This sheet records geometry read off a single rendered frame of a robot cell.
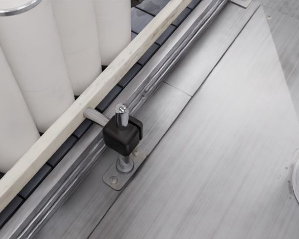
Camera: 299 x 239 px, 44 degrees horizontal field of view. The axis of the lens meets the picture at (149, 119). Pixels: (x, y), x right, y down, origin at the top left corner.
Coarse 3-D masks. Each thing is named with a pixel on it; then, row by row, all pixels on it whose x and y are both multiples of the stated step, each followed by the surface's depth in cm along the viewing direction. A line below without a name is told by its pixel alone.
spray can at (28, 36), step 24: (0, 0) 23; (24, 0) 23; (48, 0) 26; (0, 24) 24; (24, 24) 24; (48, 24) 26; (24, 48) 26; (48, 48) 28; (24, 72) 28; (48, 72) 29; (24, 96) 31; (48, 96) 31; (72, 96) 35; (48, 120) 34
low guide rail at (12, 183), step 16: (176, 0) 43; (160, 16) 41; (176, 16) 44; (144, 32) 40; (160, 32) 42; (128, 48) 39; (144, 48) 40; (112, 64) 37; (128, 64) 39; (96, 80) 36; (112, 80) 37; (80, 96) 35; (96, 96) 36; (64, 112) 34; (80, 112) 34; (64, 128) 33; (48, 144) 32; (32, 160) 31; (16, 176) 31; (32, 176) 33; (0, 192) 30; (16, 192) 31; (0, 208) 30
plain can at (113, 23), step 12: (96, 0) 33; (108, 0) 34; (120, 0) 34; (96, 12) 35; (108, 12) 35; (120, 12) 35; (96, 24) 36; (108, 24) 36; (120, 24) 37; (108, 36) 37; (120, 36) 38; (108, 48) 39; (120, 48) 39; (108, 60) 40
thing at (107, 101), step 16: (144, 0) 48; (160, 0) 48; (192, 0) 48; (144, 16) 46; (144, 64) 44; (128, 80) 41; (112, 96) 40; (80, 128) 37; (64, 144) 36; (48, 160) 35; (0, 176) 34; (32, 192) 35; (16, 208) 33; (0, 224) 32
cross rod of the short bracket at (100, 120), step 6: (90, 108) 35; (84, 114) 35; (90, 114) 35; (96, 114) 35; (102, 114) 35; (90, 120) 35; (96, 120) 34; (102, 120) 34; (108, 120) 34; (102, 126) 34
